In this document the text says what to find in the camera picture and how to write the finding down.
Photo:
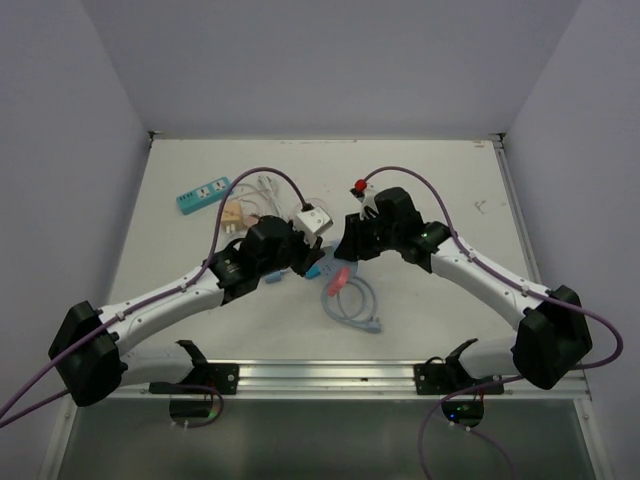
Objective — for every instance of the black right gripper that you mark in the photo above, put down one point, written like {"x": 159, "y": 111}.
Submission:
{"x": 354, "y": 246}

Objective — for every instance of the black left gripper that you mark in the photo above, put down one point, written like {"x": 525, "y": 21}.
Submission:
{"x": 308, "y": 252}

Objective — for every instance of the red pink cube adapter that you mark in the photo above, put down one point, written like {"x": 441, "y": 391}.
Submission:
{"x": 338, "y": 282}

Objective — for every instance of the light blue charger plug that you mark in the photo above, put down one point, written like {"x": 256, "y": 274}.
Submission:
{"x": 274, "y": 277}

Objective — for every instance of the blue cube socket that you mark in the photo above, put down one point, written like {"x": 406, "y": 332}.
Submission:
{"x": 312, "y": 273}

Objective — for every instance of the teal power strip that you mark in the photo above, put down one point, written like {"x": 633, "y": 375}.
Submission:
{"x": 203, "y": 196}

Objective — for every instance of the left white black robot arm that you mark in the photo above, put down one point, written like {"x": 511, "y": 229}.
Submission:
{"x": 97, "y": 350}

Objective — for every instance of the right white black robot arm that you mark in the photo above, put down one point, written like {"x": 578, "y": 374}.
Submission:
{"x": 550, "y": 336}

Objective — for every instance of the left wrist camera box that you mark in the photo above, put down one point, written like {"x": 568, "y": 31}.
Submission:
{"x": 312, "y": 224}

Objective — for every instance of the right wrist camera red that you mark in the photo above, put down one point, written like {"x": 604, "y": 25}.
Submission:
{"x": 365, "y": 193}

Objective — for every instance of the aluminium front rail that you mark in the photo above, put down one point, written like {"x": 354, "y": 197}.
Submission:
{"x": 316, "y": 378}

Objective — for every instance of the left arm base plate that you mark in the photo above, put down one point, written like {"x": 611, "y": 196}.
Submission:
{"x": 222, "y": 377}

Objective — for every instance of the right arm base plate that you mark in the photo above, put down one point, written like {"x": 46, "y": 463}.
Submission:
{"x": 433, "y": 378}

